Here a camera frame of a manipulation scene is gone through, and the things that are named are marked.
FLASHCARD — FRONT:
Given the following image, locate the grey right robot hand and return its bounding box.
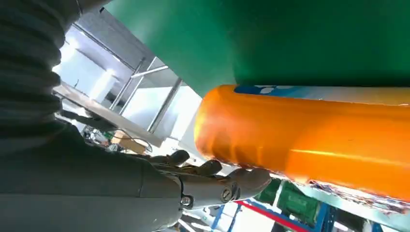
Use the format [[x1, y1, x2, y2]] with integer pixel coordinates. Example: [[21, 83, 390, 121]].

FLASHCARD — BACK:
[[0, 123, 272, 232]]

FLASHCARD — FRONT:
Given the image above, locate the brown cardboard piece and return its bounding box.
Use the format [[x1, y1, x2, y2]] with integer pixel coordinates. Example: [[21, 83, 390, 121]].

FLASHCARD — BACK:
[[112, 130, 147, 155]]

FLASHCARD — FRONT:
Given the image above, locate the white desk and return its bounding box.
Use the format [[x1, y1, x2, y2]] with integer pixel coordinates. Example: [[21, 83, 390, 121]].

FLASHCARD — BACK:
[[53, 24, 204, 149]]

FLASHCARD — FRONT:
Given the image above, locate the red pole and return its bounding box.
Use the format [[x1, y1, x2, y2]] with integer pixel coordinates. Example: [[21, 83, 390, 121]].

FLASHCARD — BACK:
[[235, 200, 310, 232]]

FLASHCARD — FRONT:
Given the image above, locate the green table mat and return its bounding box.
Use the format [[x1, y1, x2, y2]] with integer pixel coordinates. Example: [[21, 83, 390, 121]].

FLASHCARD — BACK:
[[104, 0, 410, 98]]

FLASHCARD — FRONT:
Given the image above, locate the blue metal rack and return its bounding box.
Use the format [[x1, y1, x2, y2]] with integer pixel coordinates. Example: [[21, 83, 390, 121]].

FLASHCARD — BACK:
[[209, 203, 385, 232]]

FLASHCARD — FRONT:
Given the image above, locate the chrome table leg frame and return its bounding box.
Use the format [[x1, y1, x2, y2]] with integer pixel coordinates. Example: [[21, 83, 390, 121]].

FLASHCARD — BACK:
[[109, 58, 184, 134]]

